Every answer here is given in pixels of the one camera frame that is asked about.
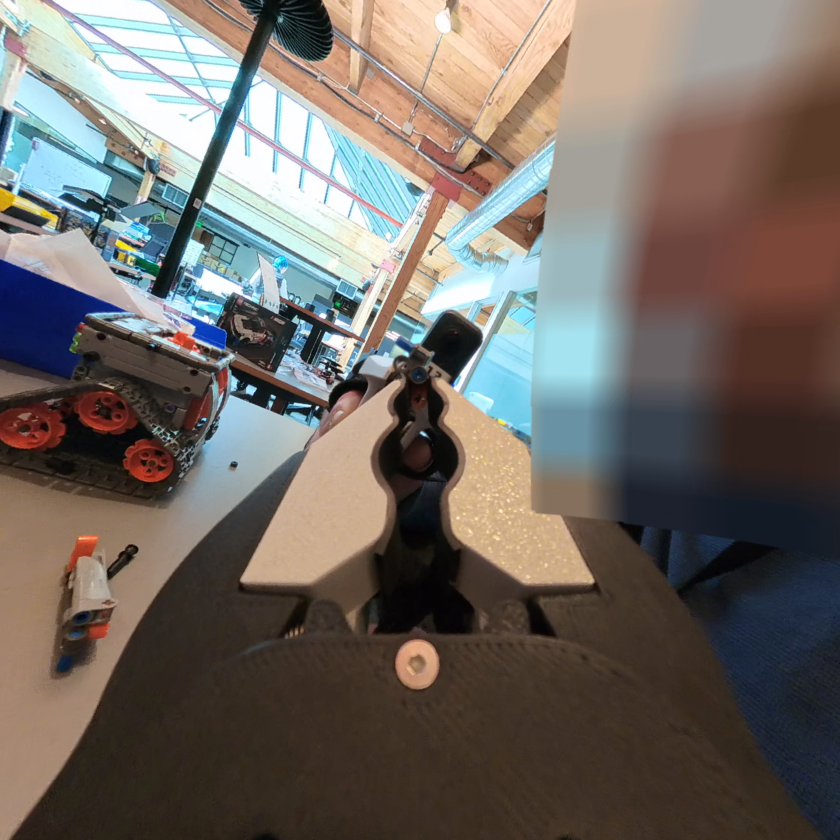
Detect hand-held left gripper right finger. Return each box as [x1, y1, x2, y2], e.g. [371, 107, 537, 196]
[433, 379, 596, 611]

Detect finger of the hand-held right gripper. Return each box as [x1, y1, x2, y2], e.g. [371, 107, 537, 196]
[399, 406, 431, 454]
[359, 353, 403, 396]

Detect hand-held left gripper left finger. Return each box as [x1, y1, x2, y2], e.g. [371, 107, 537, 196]
[238, 379, 403, 626]

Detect orange grey connector assembly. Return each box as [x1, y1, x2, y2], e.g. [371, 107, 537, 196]
[394, 340, 437, 421]

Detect person's right hand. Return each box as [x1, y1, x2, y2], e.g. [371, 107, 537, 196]
[305, 402, 434, 487]

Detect dark wooden table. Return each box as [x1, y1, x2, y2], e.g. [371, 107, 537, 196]
[230, 298, 366, 416]

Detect black car model box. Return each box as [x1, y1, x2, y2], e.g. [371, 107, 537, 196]
[216, 293, 298, 372]

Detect grey device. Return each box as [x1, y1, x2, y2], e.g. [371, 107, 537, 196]
[0, 311, 235, 501]

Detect grey panel assembly orange ends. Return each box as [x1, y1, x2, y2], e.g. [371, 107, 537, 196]
[55, 534, 121, 675]

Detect person's blue sweater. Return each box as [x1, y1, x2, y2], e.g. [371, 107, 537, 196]
[640, 525, 840, 840]

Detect black pole finned round head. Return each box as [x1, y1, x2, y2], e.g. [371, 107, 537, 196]
[150, 0, 335, 300]

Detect white crumpled paper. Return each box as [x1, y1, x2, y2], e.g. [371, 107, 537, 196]
[0, 230, 176, 324]

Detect blue storage bin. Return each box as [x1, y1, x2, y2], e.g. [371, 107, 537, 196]
[0, 258, 228, 381]

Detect silver ventilation duct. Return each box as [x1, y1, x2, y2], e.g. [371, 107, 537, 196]
[445, 136, 557, 274]

